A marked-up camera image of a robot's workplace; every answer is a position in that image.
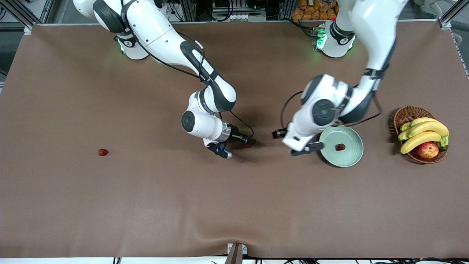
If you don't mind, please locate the metal mount bracket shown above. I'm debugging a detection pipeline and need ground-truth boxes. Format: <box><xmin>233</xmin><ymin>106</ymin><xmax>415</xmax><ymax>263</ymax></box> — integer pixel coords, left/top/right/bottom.
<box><xmin>224</xmin><ymin>243</ymin><xmax>248</xmax><ymax>264</ymax></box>

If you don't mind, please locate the pale green round plate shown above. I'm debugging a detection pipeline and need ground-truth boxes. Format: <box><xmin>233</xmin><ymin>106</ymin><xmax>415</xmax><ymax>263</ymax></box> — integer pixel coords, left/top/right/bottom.
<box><xmin>319</xmin><ymin>125</ymin><xmax>364</xmax><ymax>168</ymax></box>

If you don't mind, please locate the brown table cloth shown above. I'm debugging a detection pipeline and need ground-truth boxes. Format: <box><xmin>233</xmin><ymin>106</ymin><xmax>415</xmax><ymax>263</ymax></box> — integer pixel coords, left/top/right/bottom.
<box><xmin>0</xmin><ymin>20</ymin><xmax>469</xmax><ymax>259</ymax></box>

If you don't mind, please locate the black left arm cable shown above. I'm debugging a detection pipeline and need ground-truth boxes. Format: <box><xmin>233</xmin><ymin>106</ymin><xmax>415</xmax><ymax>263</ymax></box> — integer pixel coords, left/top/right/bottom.
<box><xmin>280</xmin><ymin>91</ymin><xmax>384</xmax><ymax>129</ymax></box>

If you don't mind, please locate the aluminium frame strut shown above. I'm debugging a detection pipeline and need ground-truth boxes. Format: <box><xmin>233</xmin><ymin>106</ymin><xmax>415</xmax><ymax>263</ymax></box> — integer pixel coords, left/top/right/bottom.
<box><xmin>438</xmin><ymin>0</ymin><xmax>469</xmax><ymax>30</ymax></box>
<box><xmin>4</xmin><ymin>0</ymin><xmax>35</xmax><ymax>34</ymax></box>

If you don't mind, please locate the bag of orange bread rolls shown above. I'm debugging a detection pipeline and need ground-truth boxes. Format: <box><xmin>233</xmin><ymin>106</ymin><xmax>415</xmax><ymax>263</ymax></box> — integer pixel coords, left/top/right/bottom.
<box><xmin>292</xmin><ymin>0</ymin><xmax>338</xmax><ymax>21</ymax></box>

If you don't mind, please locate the aluminium frame post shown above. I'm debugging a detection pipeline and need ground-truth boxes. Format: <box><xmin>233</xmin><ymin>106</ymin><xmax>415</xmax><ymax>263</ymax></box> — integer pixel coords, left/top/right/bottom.
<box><xmin>180</xmin><ymin>0</ymin><xmax>197</xmax><ymax>22</ymax></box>

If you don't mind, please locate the brown wicker basket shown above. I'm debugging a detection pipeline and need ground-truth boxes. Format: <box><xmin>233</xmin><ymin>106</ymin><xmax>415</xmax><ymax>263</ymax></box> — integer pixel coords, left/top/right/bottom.
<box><xmin>393</xmin><ymin>106</ymin><xmax>448</xmax><ymax>164</ymax></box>

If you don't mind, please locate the white terminal strip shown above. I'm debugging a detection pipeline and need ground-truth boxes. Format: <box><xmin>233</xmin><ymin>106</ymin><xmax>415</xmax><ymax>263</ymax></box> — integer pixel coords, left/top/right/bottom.
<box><xmin>213</xmin><ymin>13</ymin><xmax>266</xmax><ymax>22</ymax></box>

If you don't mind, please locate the red yellow apple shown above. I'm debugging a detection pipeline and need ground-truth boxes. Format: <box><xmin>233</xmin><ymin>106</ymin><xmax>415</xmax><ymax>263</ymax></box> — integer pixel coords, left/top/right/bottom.
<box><xmin>416</xmin><ymin>142</ymin><xmax>440</xmax><ymax>160</ymax></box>

